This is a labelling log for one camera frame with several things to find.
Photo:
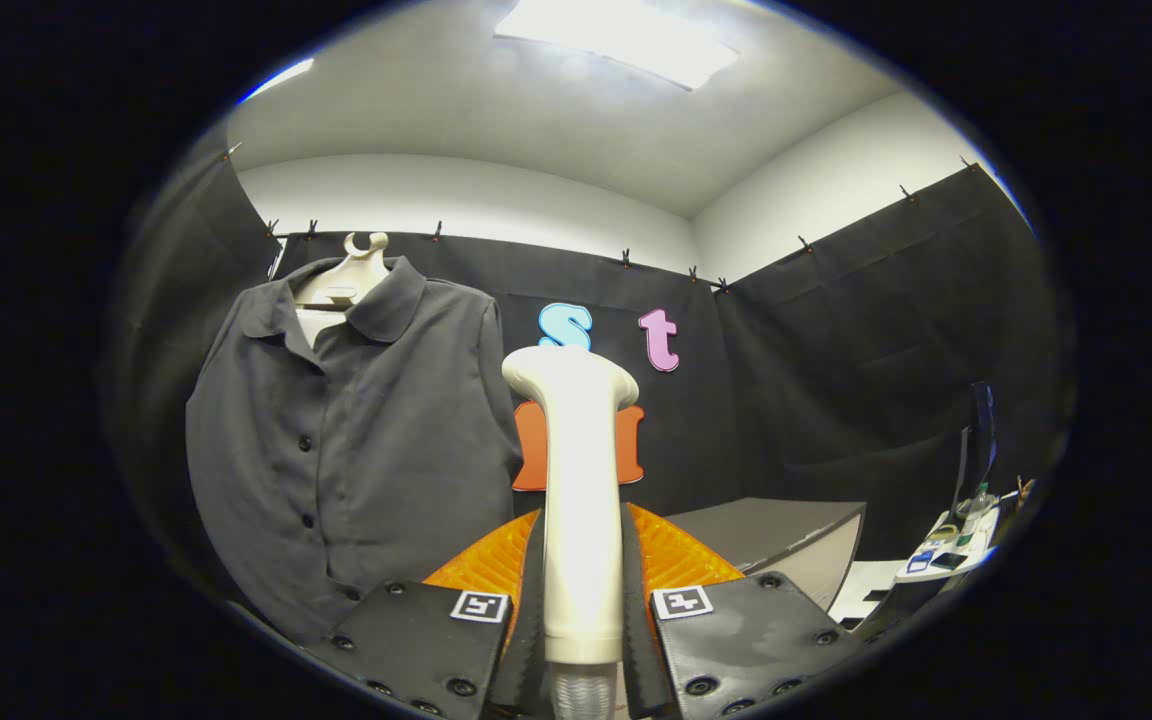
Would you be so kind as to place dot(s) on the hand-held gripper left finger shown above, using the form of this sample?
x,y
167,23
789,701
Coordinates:
x,y
416,640

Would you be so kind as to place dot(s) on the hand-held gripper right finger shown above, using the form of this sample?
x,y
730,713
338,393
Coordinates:
x,y
736,640

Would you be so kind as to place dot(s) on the dark grey button shirt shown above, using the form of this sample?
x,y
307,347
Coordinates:
x,y
376,470

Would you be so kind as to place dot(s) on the white garment steamer head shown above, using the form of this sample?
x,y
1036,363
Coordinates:
x,y
581,500

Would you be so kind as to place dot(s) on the beige cabinet with dark top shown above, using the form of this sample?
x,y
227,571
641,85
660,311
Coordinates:
x,y
766,525

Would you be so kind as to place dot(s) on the white cluttered side table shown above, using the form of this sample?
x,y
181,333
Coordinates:
x,y
971,545

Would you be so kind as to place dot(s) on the black backdrop cloth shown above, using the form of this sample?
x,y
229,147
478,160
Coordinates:
x,y
816,380

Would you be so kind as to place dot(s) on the clear plastic bottle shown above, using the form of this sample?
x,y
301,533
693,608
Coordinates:
x,y
981,498

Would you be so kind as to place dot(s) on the white mannequin form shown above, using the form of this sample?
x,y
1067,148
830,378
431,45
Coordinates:
x,y
361,265

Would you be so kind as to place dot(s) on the row of black cloth clips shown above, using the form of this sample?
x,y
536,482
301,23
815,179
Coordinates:
x,y
625,258

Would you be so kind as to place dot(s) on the small ceiling light panel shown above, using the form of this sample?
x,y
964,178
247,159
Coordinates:
x,y
281,78

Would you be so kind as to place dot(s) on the large ceiling light panel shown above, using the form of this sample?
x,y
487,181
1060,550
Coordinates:
x,y
626,35

